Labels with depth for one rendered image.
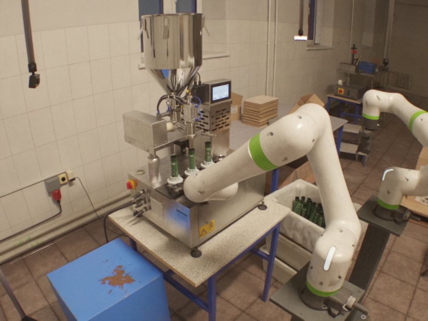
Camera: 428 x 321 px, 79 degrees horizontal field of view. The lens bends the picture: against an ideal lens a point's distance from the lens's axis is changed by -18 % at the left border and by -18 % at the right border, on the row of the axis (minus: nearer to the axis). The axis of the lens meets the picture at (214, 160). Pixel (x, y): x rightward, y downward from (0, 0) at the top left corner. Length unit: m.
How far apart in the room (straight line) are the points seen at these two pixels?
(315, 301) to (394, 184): 0.72
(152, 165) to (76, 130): 1.38
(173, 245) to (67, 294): 0.61
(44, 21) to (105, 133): 1.15
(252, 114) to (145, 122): 1.83
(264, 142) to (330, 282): 0.49
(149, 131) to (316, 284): 0.94
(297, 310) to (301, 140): 0.57
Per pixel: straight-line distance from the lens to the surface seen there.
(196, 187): 1.07
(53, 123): 2.67
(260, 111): 3.05
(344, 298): 1.08
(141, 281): 1.61
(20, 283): 2.75
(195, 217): 1.39
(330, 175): 1.02
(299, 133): 0.81
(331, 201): 1.05
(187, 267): 1.44
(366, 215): 1.63
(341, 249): 0.97
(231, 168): 0.95
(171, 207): 1.44
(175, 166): 1.40
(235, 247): 1.55
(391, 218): 1.64
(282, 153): 0.84
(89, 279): 1.69
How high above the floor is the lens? 1.77
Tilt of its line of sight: 25 degrees down
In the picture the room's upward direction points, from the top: straight up
